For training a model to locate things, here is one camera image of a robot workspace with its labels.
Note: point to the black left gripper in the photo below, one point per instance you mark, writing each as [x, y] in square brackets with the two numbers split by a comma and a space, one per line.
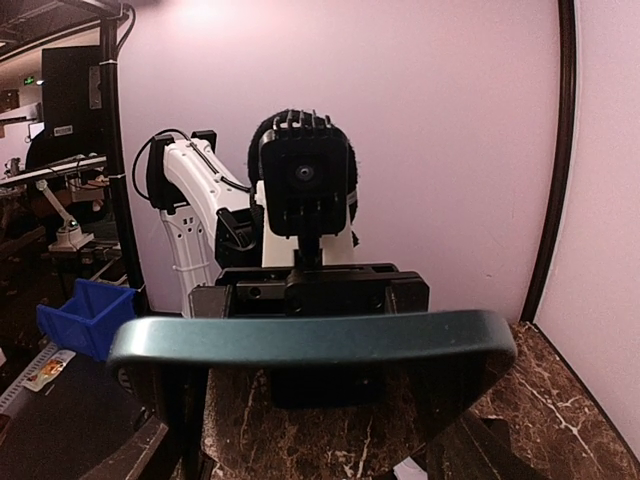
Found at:
[333, 290]

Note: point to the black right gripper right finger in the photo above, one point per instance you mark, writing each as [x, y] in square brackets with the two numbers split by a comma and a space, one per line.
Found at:
[476, 448]

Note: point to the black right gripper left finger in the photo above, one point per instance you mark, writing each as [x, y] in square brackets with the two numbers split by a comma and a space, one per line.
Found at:
[130, 460]

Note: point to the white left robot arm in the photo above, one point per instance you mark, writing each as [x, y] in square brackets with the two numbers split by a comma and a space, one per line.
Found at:
[283, 246]

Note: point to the blue storage bin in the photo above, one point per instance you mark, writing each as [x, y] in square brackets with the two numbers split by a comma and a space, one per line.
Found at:
[89, 320]

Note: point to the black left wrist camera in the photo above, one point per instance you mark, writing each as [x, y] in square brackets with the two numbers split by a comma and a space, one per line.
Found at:
[304, 160]

